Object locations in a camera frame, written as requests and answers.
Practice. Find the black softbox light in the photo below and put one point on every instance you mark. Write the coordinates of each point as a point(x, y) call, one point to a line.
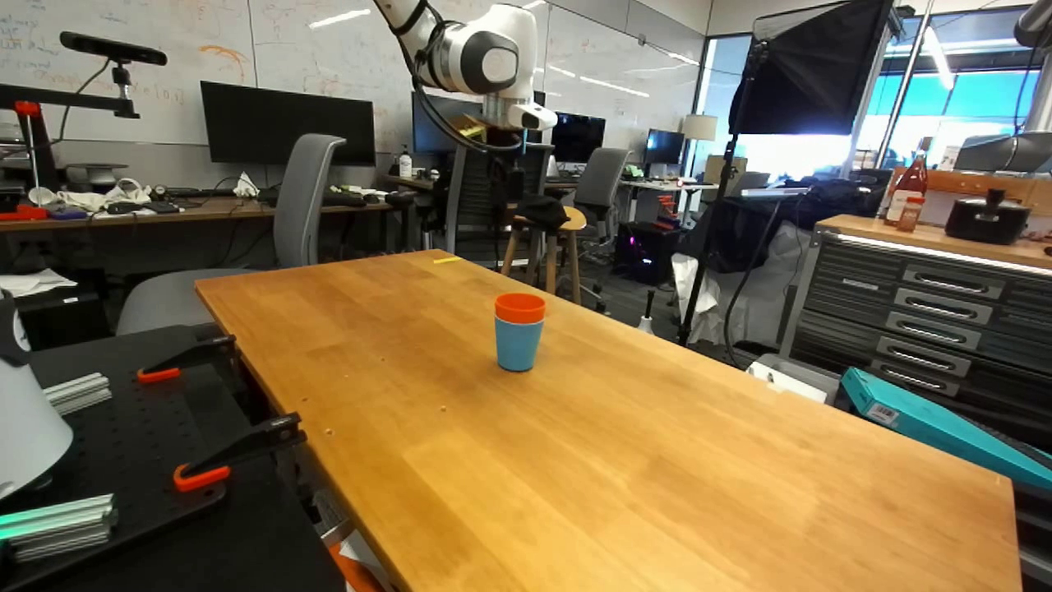
point(810, 77)

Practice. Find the wooden stool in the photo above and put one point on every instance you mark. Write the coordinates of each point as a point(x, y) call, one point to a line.
point(568, 252)

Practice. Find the grey office chair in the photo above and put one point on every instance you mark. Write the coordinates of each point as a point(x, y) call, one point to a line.
point(302, 210)

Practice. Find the grey white box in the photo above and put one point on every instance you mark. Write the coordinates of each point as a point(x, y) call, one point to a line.
point(794, 381)

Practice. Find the grey desk chair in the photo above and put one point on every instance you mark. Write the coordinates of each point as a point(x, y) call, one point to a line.
point(600, 187)

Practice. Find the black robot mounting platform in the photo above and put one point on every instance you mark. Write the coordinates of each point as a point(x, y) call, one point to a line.
point(143, 506)

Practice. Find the grey drawer tool cabinet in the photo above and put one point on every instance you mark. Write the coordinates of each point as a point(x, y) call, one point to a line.
point(932, 317)

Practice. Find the black pot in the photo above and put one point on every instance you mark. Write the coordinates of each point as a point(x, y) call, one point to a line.
point(989, 220)

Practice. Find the teal case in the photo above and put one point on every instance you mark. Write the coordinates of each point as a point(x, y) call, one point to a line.
point(943, 429)

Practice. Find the blue plastic cup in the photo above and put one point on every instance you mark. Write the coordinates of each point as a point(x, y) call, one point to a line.
point(519, 348)

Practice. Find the orange bottles on cabinet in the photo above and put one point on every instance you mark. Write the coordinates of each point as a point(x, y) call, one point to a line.
point(905, 199)

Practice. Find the short aluminium rail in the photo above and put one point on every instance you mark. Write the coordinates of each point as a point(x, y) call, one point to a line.
point(81, 393)

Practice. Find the orange plastic cup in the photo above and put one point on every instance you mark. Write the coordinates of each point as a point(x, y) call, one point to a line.
point(520, 306)

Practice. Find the large black monitor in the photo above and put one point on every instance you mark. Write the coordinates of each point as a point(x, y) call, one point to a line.
point(285, 126)

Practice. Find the black camera bar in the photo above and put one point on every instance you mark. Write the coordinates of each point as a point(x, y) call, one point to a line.
point(110, 47)

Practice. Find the black light stand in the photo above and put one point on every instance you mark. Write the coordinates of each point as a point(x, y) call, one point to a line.
point(712, 243)

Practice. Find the small black monitor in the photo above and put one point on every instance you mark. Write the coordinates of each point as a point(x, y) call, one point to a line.
point(577, 137)

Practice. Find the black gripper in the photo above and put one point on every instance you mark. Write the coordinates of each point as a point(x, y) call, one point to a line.
point(523, 152)

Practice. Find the black draped clothing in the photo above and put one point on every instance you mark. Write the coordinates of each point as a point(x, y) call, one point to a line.
point(767, 224)

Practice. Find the black cloth on stool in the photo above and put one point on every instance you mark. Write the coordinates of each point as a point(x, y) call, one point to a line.
point(542, 217)

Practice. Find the wooden office desk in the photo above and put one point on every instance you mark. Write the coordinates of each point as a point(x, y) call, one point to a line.
point(165, 217)

